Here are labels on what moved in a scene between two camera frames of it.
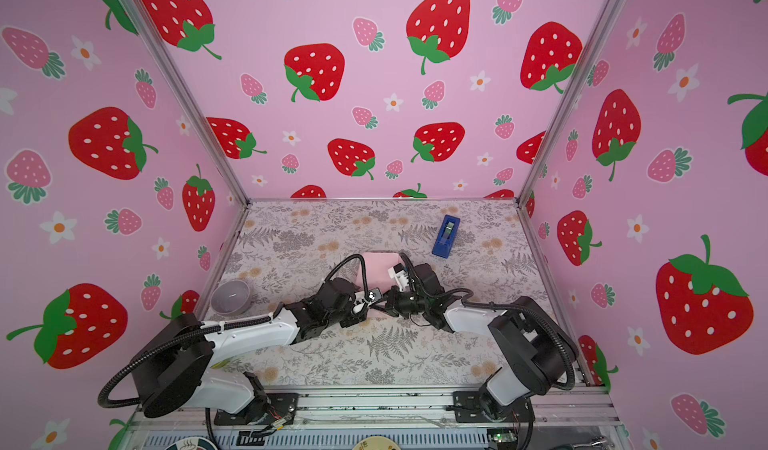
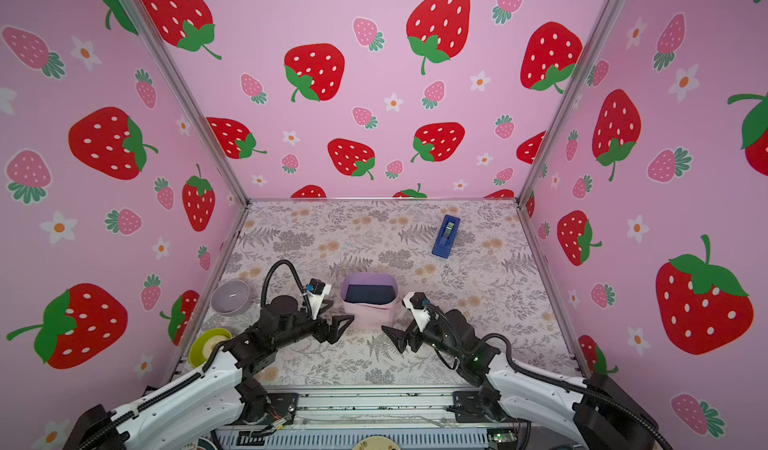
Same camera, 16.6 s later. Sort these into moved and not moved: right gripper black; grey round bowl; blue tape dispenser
Moved: right gripper black
Not moved: grey round bowl; blue tape dispenser
